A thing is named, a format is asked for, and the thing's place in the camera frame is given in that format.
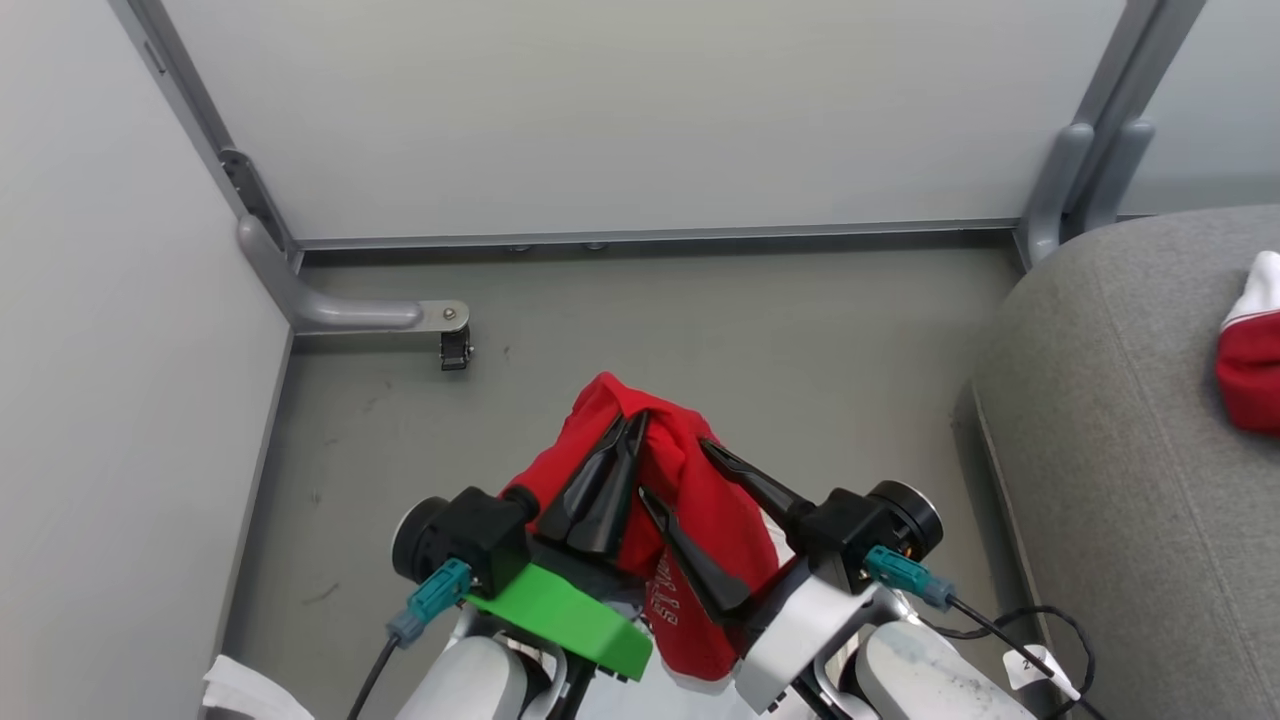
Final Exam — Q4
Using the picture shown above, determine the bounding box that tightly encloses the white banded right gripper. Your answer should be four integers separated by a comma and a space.
638, 437, 883, 714

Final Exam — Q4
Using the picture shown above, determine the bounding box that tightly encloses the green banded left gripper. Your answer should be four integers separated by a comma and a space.
468, 409, 654, 684

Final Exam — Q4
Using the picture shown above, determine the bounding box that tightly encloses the red garment with white print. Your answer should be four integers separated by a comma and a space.
500, 372, 787, 693

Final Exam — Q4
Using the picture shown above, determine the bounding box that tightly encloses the red garment with white trim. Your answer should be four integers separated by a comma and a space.
1215, 250, 1280, 437

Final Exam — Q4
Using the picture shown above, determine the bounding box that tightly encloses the grey fabric sofa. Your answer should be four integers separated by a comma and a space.
968, 205, 1280, 720

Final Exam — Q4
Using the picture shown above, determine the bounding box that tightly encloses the grey partition foot with caster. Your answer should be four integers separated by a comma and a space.
236, 214, 471, 337

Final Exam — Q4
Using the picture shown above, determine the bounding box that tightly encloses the white fabric piece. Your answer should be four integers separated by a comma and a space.
200, 654, 317, 720

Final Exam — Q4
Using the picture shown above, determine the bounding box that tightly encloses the grey curved partition foot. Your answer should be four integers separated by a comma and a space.
1020, 122, 1097, 267
1085, 120, 1157, 233

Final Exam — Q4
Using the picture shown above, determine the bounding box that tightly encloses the teal right camera connector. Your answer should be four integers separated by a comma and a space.
864, 545, 957, 612

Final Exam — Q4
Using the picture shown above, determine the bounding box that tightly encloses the teal camera connector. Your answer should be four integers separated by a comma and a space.
864, 545, 957, 612
387, 558, 473, 647

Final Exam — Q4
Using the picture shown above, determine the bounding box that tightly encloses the teal left camera connector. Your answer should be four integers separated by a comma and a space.
387, 558, 473, 647

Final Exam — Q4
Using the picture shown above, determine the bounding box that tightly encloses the grey partition bottom rail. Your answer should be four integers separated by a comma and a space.
293, 218, 1023, 265

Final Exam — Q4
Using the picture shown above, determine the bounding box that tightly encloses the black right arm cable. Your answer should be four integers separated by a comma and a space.
915, 595, 1109, 720

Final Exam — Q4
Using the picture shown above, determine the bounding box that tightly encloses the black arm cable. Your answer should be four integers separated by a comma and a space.
346, 636, 403, 720
915, 595, 1109, 720

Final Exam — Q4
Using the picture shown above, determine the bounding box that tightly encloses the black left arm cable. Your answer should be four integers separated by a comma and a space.
346, 636, 403, 720

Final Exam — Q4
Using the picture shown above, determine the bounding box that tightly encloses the white cable label tag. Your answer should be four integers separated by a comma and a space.
1003, 645, 1083, 702

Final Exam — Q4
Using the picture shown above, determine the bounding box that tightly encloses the grey side partition base rail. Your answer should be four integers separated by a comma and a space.
213, 328, 298, 656

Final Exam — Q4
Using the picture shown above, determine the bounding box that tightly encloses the grey partition corner post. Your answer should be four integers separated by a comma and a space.
108, 0, 303, 263

